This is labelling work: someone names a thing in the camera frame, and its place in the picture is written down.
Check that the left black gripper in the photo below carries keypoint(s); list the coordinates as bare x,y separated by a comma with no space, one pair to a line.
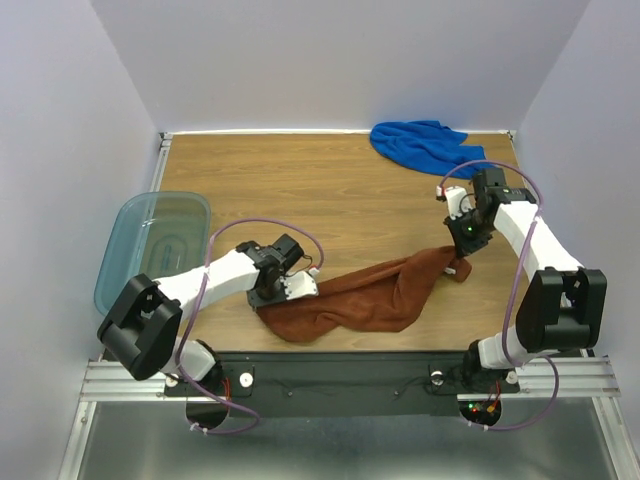
254,300

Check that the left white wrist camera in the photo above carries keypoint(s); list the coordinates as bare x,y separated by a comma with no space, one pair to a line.
299,285

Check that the aluminium frame rail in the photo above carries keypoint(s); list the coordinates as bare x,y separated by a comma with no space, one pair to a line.
579,377

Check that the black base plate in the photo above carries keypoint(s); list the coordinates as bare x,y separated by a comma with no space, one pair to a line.
348,384

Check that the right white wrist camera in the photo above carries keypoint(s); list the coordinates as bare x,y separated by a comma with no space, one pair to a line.
453,197

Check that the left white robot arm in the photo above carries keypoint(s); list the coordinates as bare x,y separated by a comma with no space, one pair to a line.
147,327

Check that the blue towel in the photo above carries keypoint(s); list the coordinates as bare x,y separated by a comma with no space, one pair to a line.
426,146

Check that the brown towel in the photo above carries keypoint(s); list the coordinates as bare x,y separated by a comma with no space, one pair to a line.
384,298

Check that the teal plastic bin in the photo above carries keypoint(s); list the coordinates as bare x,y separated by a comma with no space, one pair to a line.
159,234

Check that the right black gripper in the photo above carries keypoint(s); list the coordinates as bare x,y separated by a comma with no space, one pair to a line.
465,245

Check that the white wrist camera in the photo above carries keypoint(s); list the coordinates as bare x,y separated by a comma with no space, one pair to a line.
299,285
453,197

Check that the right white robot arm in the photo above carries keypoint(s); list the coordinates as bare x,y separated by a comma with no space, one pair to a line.
563,305

